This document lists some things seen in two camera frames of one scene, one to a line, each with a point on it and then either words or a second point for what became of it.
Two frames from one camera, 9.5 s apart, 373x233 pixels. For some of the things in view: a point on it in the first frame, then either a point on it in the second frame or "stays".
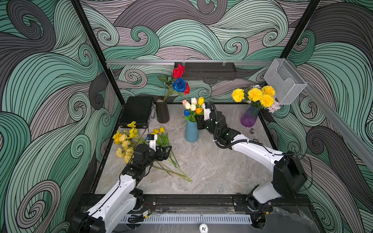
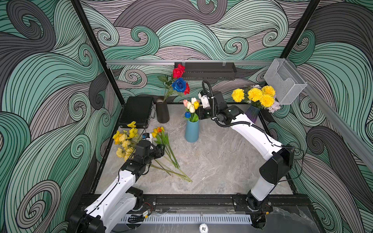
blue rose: (179, 85) stays
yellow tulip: (161, 142) stays
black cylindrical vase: (161, 109) stays
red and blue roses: (177, 73) stays
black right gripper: (200, 123) → (200, 110)
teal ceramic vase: (192, 132) stays
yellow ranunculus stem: (133, 134) stays
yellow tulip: (161, 141) → (162, 129)
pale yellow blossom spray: (127, 152) → (127, 140)
